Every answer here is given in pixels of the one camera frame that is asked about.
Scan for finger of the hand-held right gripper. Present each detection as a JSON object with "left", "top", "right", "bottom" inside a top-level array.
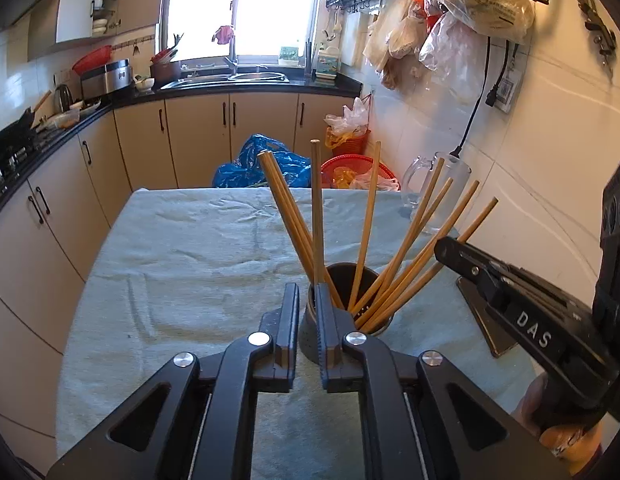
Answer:
[{"left": 434, "top": 236, "right": 620, "bottom": 407}]

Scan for gas stove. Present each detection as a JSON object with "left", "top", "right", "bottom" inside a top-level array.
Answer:
[{"left": 0, "top": 135, "right": 47, "bottom": 192}]

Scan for grey-blue table cloth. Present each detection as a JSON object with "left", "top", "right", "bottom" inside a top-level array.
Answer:
[{"left": 55, "top": 187, "right": 545, "bottom": 480}]

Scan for clear bag with orange contents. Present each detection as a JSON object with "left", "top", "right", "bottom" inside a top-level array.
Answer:
[{"left": 323, "top": 97, "right": 371, "bottom": 156}]

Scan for blue plastic bag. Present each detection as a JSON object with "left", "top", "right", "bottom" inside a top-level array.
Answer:
[{"left": 212, "top": 133, "right": 313, "bottom": 190}]

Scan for kitchen window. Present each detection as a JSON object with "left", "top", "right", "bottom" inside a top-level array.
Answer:
[{"left": 157, "top": 0, "right": 325, "bottom": 68}]

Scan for beige wall cabinets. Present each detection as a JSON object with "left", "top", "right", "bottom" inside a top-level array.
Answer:
[{"left": 27, "top": 0, "right": 165, "bottom": 62}]

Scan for black smartphone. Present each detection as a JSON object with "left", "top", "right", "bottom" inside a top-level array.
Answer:
[{"left": 455, "top": 276, "right": 516, "bottom": 359}]

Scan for red plastic basket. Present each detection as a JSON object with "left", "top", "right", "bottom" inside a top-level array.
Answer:
[{"left": 320, "top": 154, "right": 399, "bottom": 191}]

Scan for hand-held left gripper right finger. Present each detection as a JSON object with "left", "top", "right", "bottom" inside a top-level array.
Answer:
[{"left": 315, "top": 283, "right": 573, "bottom": 480}]

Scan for black wok with wooden handle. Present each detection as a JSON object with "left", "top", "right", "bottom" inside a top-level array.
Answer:
[{"left": 0, "top": 90, "right": 52, "bottom": 154}]

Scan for dark grey chopstick holder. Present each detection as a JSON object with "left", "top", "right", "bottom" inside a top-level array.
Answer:
[{"left": 298, "top": 262, "right": 393, "bottom": 367}]

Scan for person's right hand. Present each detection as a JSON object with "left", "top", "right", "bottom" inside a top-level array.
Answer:
[{"left": 512, "top": 373, "right": 549, "bottom": 437}]

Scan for white cutting board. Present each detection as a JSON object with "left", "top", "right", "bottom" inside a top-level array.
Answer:
[{"left": 340, "top": 10, "right": 371, "bottom": 67}]

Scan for tan wooden chopstick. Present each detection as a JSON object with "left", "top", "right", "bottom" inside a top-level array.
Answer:
[{"left": 310, "top": 140, "right": 325, "bottom": 287}]

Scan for black kitchen countertop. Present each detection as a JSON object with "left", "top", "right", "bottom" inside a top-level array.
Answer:
[{"left": 0, "top": 77, "right": 363, "bottom": 222}]

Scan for black power cable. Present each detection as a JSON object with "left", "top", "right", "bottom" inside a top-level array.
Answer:
[{"left": 449, "top": 35, "right": 494, "bottom": 159}]

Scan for bunch of wooden chopsticks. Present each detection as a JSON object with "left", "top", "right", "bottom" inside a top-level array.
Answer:
[{"left": 257, "top": 141, "right": 499, "bottom": 335}]

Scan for stainless steel rice cooker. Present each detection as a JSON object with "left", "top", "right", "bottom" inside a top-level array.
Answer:
[{"left": 79, "top": 59, "right": 131, "bottom": 101}]

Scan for bunch of hanging plastic bags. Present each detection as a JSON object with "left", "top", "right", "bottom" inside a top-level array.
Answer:
[{"left": 364, "top": 0, "right": 536, "bottom": 107}]

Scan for stack of white bowls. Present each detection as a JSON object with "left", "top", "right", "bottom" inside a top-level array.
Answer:
[{"left": 89, "top": 0, "right": 111, "bottom": 37}]

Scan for beige base cabinets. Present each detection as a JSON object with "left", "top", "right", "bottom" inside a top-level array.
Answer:
[{"left": 0, "top": 91, "right": 363, "bottom": 461}]

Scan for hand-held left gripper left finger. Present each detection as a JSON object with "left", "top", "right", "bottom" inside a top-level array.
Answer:
[{"left": 46, "top": 282, "right": 301, "bottom": 480}]

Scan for steel kitchen sink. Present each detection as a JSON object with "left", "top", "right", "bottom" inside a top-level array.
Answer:
[{"left": 162, "top": 70, "right": 291, "bottom": 90}]

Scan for brown clay pot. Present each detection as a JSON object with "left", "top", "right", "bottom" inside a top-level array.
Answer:
[{"left": 149, "top": 60, "right": 182, "bottom": 87}]

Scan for clear glass mug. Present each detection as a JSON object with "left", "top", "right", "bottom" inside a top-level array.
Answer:
[{"left": 402, "top": 152, "right": 471, "bottom": 234}]

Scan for red plastic colander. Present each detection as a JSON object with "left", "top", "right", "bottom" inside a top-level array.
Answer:
[{"left": 72, "top": 45, "right": 114, "bottom": 76}]

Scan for steel kitchen faucet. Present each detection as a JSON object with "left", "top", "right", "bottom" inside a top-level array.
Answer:
[{"left": 222, "top": 25, "right": 239, "bottom": 74}]

